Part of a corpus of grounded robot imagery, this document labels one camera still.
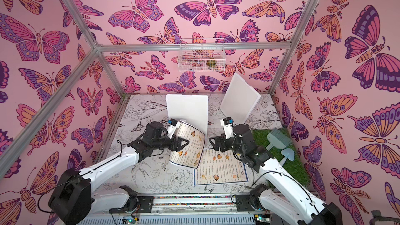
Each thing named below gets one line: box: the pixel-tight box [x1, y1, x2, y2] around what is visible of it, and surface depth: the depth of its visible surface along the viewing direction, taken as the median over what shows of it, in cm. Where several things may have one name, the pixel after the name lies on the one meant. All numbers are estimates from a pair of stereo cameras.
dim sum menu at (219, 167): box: [193, 147, 249, 186], surface depth 85 cm
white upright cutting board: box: [165, 94, 209, 140], surface depth 86 cm
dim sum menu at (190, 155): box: [168, 120, 206, 169], surface depth 80 cm
